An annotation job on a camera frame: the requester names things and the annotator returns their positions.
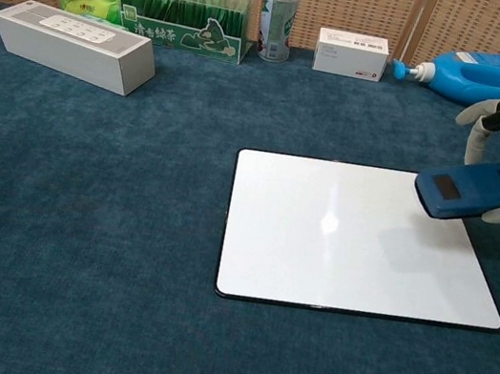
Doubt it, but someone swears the blue whiteboard eraser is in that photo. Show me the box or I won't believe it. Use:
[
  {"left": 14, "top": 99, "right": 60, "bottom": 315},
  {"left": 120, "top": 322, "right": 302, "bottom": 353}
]
[{"left": 408, "top": 147, "right": 500, "bottom": 231}]

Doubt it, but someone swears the small white whiteboard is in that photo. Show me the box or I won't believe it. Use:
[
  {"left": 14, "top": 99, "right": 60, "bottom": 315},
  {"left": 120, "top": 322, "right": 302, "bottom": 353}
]
[{"left": 212, "top": 140, "right": 500, "bottom": 346}]

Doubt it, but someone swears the blue pump detergent bottle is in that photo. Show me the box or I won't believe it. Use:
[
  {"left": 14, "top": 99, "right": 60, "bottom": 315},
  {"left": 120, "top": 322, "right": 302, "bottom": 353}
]
[{"left": 386, "top": 32, "right": 500, "bottom": 114}]

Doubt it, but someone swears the small white carton box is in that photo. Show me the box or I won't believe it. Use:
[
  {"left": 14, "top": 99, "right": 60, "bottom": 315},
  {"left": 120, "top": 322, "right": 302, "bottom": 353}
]
[{"left": 311, "top": 26, "right": 392, "bottom": 84}]

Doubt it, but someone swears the white-lid cylindrical can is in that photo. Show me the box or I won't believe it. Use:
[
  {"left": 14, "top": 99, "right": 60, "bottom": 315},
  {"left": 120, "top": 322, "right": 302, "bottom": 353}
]
[{"left": 252, "top": 0, "right": 302, "bottom": 65}]

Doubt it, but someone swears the clear green tea sachet box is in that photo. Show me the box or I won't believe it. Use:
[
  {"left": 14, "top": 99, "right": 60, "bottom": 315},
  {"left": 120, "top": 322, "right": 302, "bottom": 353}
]
[{"left": 109, "top": 0, "right": 256, "bottom": 67}]

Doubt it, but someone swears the small green tissue pack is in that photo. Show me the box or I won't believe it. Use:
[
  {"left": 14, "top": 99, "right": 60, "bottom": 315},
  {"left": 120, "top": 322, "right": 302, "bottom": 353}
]
[{"left": 80, "top": 11, "right": 130, "bottom": 31}]

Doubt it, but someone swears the white rectangular speaker box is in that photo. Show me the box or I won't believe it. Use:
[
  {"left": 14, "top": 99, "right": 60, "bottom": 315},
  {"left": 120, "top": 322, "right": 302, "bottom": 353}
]
[{"left": 0, "top": 0, "right": 164, "bottom": 101}]

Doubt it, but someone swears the dark teal table mat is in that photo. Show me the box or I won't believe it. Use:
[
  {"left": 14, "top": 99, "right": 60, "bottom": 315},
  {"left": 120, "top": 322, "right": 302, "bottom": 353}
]
[{"left": 0, "top": 0, "right": 500, "bottom": 374}]

